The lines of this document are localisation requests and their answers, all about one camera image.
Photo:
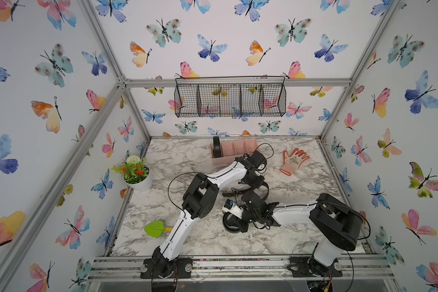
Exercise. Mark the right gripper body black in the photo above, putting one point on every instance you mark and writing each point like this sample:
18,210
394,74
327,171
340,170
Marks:
246,218

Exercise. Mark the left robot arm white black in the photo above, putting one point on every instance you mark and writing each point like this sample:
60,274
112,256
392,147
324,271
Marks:
200,197

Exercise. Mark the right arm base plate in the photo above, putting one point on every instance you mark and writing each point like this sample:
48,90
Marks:
314,266

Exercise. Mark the red and white work glove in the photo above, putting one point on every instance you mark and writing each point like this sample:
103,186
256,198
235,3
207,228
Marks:
293,161

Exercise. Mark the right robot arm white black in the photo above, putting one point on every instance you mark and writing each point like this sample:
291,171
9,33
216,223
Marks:
339,224

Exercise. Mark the pink divided storage box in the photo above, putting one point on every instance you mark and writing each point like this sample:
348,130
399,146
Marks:
233,149

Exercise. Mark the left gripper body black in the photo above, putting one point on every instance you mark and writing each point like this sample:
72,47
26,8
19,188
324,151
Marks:
254,180

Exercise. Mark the black wire wall basket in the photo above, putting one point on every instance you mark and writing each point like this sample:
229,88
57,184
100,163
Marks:
230,97

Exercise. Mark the aluminium front rail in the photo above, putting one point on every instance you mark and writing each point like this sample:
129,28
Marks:
242,268

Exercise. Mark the white flower pot with plant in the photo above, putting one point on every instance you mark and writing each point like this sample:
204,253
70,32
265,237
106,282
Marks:
135,173

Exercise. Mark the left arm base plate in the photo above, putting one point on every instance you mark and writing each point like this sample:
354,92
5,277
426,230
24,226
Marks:
160,267

